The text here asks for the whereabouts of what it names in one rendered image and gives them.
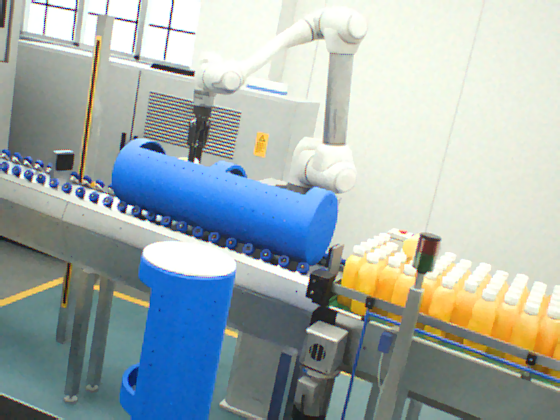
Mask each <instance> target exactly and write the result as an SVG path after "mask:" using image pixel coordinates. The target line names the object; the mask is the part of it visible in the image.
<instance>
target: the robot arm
mask: <svg viewBox="0 0 560 420"><path fill-rule="evenodd" d="M367 31H368V23H367V20H366V18H365V16H364V15H363V14H362V13H361V12H359V11H358V10H357V9H355V8H348V7H327V8H322V9H320V10H317V11H316V12H314V13H311V14H309V15H308V16H306V17H304V18H302V19H300V20H299V21H298V22H297V23H296V24H294V25H292V26H291V27H290V28H288V29H287V30H285V31H284V32H283V33H280V34H279V35H277V36H275V38H273V39H272V40H271V41H268V42H267V43H266V45H265V46H264V47H263V48H262V49H260V50H258V52H257V53H256V54H255V55H254V56H252V57H251V58H248V59H246V60H244V61H241V62H238V61H236V60H234V59H232V60H229V61H225V62H223V61H222V58H221V55H220V54H219V53H217V52H213V51H203V52H201V54H200V58H199V59H198V62H197V65H196V69H195V74H194V93H193V99H192V102H193V103H195V104H194V105H193V110H192V113H193V114H194V115H195V116H194V117H193V120H192V121H189V132H188V139H187V145H188V146H190V149H189V155H188V160H187V161H189V162H192V163H194V161H195V158H197V159H198V161H199V164H201V155H202V149H203V148H205V147H206V146H205V145H207V142H208V138H209V128H210V125H211V122H209V116H211V113H212V107H214V106H215V102H216V96H217V93H218V94H223V95H230V94H233V93H234V92H236V91H238V90H239V89H240V88H241V86H242V85H243V84H244V83H245V80H246V78H247V77H248V76H249V75H250V74H253V73H255V72H256V71H258V69H259V68H261V67H262V66H264V65H266V63H267V62H268V61H269V60H271V59H272V58H274V57H275V56H276V55H277V54H278V53H279V52H281V51H283V50H285V49H288V48H291V47H293V46H297V45H300V44H304V43H308V42H311V41H316V40H319V39H320V40H325V44H326V49H327V51H328V52H330V54H329V65H328V76H327V88H326V99H325V111H324V133H323V140H320V139H314V138H308V137H305V138H303V139H302V140H300V141H299V143H298V145H297V146H296V148H295V149H294V152H293V155H292V158H291V166H290V172H289V179H288V182H287V183H286V184H277V183H275V187H278V188H281V189H284V190H291V191H293V192H297V193H299V194H303V195H306V194H307V193H308V190H311V189H313V188H315V187H317V188H320V189H324V190H330V191H332V192H333V193H334V194H340V193H345V192H348V191H349V190H351V189H352V188H353V187H354V186H355V184H356V182H357V170H356V167H355V166H354V163H353V158H352V153H351V149H350V148H349V145H348V144H346V141H347V132H348V122H349V101H350V91H351V82H352V72H353V61H354V54H356V53H357V50H358V48H359V45H360V43H361V41H362V40H363V39H364V38H365V35H366V33H367ZM197 128H198V129H197ZM197 140H198V146H196V143H197ZM204 141H205V142H204Z"/></svg>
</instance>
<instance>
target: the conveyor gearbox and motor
mask: <svg viewBox="0 0 560 420"><path fill-rule="evenodd" d="M348 337H349V331H347V330H342V329H340V328H338V327H335V326H332V325H331V324H328V323H325V322H321V321H318V322H316V323H315V324H313V325H312V326H310V327H309V328H308V329H307V330H306V332H305V337H304V340H303V345H302V348H301V353H300V357H299V368H300V372H299V380H298V385H297V388H296V393H295V397H294V401H293V407H292V411H291V419H292V420H325V417H326V412H328V408H329V405H330V401H331V397H332V389H333V386H334V381H335V378H336V377H338V376H340V374H341V366H340V365H341V363H342V359H343V355H344V352H345V348H346V344H347V340H348Z"/></svg>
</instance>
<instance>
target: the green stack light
mask: <svg viewBox="0 0 560 420"><path fill-rule="evenodd" d="M437 257H438V256H430V255H425V254H423V253H420V252H418V251H417V250H416V249H415V255H414V258H413V262H412V267H413V268H415V269H416V270H419V271H422V272H434V268H435V264H436V261H437Z"/></svg>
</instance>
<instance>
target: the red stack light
mask: <svg viewBox="0 0 560 420"><path fill-rule="evenodd" d="M440 244H441V241H439V242H434V241H430V240H427V239H423V238H421V237H420V236H419V238H418V240H417V244H416V248H415V249H416V250H417V251H418V252H420V253H423V254H425V255H430V256H438V255H439V248H440Z"/></svg>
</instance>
